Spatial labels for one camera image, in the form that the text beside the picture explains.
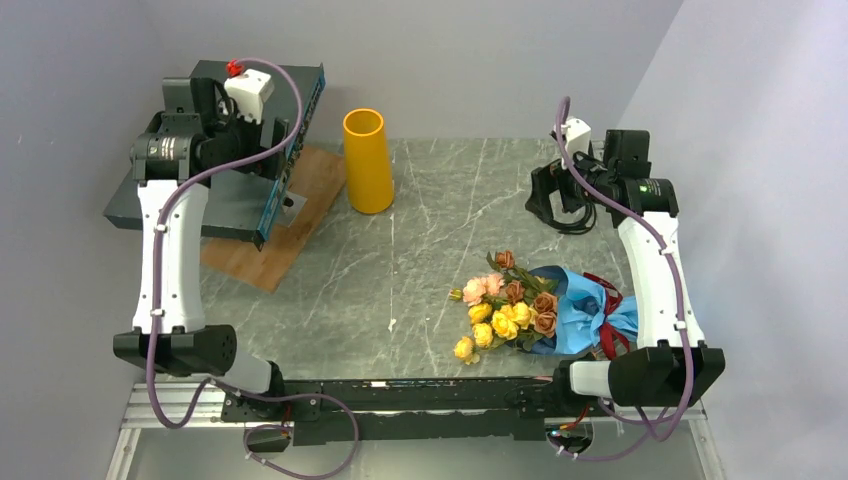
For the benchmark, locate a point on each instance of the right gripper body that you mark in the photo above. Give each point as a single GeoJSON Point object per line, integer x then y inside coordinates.
{"type": "Point", "coordinates": [555, 176]}

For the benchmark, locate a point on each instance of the artificial flower bunch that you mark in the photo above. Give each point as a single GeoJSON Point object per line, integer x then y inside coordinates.
{"type": "Point", "coordinates": [512, 306]}

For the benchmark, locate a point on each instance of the blue wrapping paper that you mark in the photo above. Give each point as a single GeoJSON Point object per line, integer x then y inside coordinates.
{"type": "Point", "coordinates": [580, 313]}

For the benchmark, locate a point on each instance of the red ribbon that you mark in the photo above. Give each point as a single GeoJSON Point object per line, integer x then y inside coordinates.
{"type": "Point", "coordinates": [610, 337]}

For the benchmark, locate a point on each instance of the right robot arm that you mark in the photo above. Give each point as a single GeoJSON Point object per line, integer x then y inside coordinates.
{"type": "Point", "coordinates": [671, 364]}

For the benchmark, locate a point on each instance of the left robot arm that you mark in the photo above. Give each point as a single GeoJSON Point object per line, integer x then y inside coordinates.
{"type": "Point", "coordinates": [205, 124]}

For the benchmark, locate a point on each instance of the yellow vase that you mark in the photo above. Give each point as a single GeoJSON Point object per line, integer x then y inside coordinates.
{"type": "Point", "coordinates": [368, 166]}

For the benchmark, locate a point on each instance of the wooden board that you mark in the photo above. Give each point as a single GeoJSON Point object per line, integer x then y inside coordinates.
{"type": "Point", "coordinates": [317, 180]}

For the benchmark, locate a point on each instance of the metal switch stand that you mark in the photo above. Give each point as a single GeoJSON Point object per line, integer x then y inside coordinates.
{"type": "Point", "coordinates": [291, 202]}

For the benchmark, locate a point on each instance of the grey network switch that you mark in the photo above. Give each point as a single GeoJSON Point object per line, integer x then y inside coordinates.
{"type": "Point", "coordinates": [240, 206]}

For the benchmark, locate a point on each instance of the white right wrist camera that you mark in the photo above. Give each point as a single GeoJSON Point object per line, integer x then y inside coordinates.
{"type": "Point", "coordinates": [577, 136]}

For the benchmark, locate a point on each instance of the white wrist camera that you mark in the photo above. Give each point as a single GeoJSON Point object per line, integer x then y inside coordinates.
{"type": "Point", "coordinates": [577, 136]}
{"type": "Point", "coordinates": [250, 90]}

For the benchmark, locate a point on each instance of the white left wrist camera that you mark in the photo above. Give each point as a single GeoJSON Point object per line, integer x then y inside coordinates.
{"type": "Point", "coordinates": [250, 90]}

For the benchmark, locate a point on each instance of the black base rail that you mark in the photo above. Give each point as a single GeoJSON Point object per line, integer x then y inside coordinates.
{"type": "Point", "coordinates": [411, 407]}

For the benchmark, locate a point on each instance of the aluminium frame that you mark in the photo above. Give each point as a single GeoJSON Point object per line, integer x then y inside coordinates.
{"type": "Point", "coordinates": [221, 441]}

